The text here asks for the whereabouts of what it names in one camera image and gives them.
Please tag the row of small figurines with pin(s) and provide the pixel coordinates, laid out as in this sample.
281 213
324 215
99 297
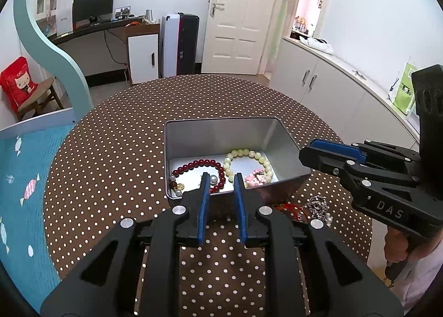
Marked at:
304 26

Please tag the black computer monitor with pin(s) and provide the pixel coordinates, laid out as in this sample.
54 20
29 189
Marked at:
93 5

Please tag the small photo frame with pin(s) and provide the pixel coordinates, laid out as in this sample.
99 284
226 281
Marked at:
123 12

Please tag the bunch of keys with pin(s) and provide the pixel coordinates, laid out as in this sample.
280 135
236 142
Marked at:
359 74

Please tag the sheer door curtain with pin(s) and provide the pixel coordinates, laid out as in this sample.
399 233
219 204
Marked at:
277 26

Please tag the green paper bag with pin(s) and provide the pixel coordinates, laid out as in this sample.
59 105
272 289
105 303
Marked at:
403 95

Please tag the round polka dot table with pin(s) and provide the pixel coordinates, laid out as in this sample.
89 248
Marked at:
121 130

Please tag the teal candy print bedsheet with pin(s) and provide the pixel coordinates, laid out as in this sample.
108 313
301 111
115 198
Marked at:
20 227

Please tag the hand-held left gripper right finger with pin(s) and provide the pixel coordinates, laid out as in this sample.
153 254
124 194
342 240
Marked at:
239 206

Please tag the white box device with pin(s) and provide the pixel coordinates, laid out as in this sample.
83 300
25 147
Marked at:
64 23

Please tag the white air purifier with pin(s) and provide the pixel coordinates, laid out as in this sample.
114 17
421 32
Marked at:
169 47

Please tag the person's white clothing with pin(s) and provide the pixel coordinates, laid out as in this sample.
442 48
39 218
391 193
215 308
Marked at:
422 279

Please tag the black suitcase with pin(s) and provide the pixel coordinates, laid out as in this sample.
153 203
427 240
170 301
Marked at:
188 43

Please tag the light teal bunk bed frame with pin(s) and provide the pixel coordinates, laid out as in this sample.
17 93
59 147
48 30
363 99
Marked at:
52 47

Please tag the wooden chair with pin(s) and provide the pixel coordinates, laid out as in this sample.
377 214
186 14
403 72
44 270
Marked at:
41 90

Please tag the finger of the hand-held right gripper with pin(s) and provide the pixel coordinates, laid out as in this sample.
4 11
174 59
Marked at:
339 149
322 159

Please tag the white panel door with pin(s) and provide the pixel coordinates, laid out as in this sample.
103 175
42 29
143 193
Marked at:
238 26

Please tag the white cloth bundle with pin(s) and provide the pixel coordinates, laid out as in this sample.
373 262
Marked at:
316 45

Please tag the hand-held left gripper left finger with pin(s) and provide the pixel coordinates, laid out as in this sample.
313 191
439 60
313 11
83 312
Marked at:
204 206

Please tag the small white cabinet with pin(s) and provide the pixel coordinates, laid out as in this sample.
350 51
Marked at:
138 57

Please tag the long white sideboard cabinet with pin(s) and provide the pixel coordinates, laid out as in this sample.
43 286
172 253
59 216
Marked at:
328 95

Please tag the person's right hand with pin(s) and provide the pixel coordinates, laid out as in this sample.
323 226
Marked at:
396 244

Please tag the silver metal tin box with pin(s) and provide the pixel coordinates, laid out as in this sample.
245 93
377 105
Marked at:
221 137

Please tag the red cat print cushion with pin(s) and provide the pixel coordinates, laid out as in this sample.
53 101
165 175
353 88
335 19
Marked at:
17 81

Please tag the dark desk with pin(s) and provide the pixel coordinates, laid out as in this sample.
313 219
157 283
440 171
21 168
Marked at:
93 28

